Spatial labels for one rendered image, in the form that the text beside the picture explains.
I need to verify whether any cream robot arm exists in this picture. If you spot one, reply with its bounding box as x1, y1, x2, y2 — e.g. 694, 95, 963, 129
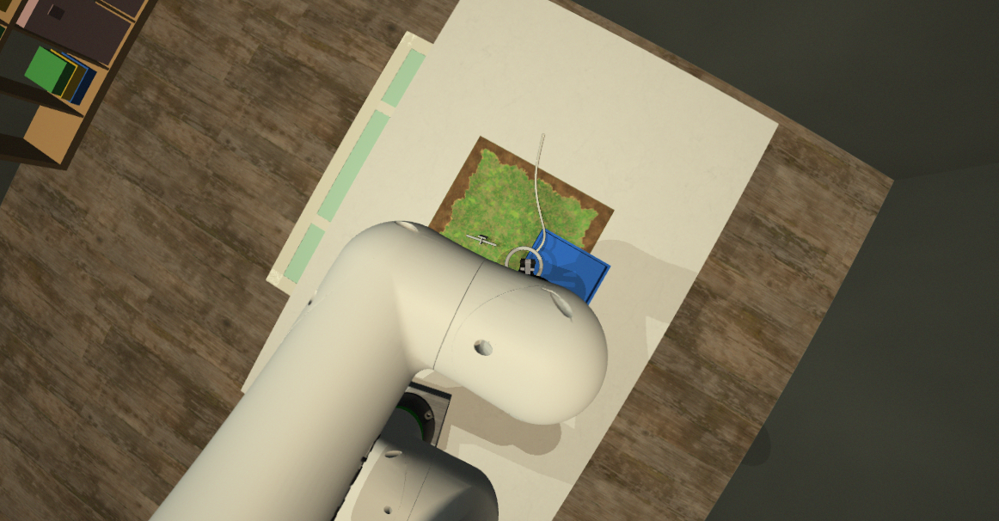
149, 221, 608, 521

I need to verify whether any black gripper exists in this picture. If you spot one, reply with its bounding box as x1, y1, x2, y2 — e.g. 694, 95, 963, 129
519, 259, 536, 275

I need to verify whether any blue square tray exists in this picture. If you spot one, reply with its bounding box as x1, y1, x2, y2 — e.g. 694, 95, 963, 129
538, 229, 611, 305

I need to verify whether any white ring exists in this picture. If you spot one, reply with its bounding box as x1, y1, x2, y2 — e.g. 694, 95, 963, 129
505, 246, 543, 276

